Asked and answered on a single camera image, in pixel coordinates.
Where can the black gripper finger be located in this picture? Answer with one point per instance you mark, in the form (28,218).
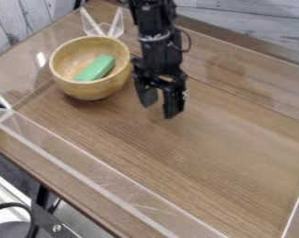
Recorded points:
(174,100)
(147,91)

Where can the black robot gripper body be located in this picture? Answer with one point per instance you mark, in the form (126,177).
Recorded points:
(160,63)

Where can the green rectangular block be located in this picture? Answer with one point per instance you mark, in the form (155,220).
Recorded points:
(96,69)

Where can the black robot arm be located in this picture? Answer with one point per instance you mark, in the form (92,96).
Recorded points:
(154,17)

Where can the brown wooden bowl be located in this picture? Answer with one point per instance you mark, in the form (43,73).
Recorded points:
(72,57)

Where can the clear acrylic tray walls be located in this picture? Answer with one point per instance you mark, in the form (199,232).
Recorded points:
(211,174)

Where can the black table leg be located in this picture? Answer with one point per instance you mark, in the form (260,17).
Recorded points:
(43,196)

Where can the dark metal floor bracket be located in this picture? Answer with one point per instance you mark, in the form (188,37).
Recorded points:
(48,226)

